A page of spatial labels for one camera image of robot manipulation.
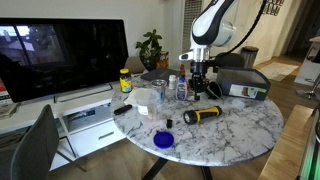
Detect clear plastic cup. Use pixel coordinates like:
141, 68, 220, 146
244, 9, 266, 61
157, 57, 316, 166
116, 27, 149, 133
124, 87, 159, 120

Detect black remote control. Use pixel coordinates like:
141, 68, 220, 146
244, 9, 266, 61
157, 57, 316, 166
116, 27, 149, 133
113, 104, 134, 116

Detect blue round lid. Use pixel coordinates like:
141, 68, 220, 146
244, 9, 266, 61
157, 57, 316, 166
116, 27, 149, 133
153, 130, 175, 150

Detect grey chair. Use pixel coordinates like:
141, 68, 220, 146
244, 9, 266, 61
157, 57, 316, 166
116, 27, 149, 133
9, 104, 88, 180

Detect metal trash can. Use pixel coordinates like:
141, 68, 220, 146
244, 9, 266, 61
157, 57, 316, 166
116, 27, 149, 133
240, 45, 260, 70

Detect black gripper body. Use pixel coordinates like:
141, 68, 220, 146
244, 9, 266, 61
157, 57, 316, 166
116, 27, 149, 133
190, 60, 210, 86

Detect small clear plastic lid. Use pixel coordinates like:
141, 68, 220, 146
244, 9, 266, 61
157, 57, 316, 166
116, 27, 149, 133
230, 98, 246, 110

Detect white wall vent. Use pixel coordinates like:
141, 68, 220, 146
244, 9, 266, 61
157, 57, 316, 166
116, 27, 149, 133
181, 0, 204, 54

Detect vitamin bottle yellow lid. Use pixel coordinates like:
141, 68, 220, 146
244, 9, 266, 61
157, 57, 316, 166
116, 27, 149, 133
119, 68, 134, 94

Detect black picture frames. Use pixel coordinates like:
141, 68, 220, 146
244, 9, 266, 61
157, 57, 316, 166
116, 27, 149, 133
262, 0, 286, 17

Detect orange printed box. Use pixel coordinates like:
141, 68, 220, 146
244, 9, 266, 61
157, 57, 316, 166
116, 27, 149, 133
156, 50, 170, 70

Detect beige floor rug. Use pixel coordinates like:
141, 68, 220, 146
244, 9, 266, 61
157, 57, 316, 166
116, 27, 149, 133
258, 61, 299, 82

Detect glass jar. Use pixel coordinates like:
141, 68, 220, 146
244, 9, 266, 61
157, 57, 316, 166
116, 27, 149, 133
151, 79, 168, 103

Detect yellow black Rayovac flashlight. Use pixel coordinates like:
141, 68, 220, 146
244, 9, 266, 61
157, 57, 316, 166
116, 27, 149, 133
182, 105, 223, 126

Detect black round chair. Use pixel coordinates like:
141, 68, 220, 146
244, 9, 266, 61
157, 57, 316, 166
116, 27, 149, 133
213, 52, 246, 69

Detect green potted plant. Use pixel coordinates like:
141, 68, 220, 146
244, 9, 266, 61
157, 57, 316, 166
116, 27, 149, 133
135, 28, 164, 72

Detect brown cardboard piece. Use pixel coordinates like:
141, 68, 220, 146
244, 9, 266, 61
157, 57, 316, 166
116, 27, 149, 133
123, 55, 146, 75

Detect green lit robot mount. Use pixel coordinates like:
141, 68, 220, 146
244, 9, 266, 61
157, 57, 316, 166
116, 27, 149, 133
298, 103, 320, 180

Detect small white bottle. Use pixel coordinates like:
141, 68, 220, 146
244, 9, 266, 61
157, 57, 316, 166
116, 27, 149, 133
168, 74, 178, 90

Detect wrist mounted camera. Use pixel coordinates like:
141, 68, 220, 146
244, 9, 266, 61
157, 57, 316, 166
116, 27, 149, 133
178, 51, 194, 63

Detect black flat screen monitor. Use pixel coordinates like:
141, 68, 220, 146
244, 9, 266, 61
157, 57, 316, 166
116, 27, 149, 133
0, 18, 130, 104

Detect black table legs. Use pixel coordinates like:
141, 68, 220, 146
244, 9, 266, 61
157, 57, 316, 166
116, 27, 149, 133
141, 157, 214, 180

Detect brown sauce bottle red cap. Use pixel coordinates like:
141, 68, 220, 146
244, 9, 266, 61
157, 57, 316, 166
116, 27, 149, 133
179, 63, 187, 79

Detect stack of papers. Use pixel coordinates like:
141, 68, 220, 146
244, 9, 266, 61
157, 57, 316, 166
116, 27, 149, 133
0, 79, 19, 118

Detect grey cardboard box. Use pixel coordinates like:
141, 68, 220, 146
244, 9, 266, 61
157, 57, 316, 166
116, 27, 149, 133
216, 66, 272, 102

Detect small bottle blue label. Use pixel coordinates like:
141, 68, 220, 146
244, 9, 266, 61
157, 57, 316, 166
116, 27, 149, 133
175, 77, 189, 102

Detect white TV stand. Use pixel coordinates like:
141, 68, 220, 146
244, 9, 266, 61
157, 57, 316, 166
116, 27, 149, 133
0, 71, 148, 171

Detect wooden bench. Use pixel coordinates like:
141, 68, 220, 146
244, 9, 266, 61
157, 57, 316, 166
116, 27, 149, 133
258, 104, 316, 180

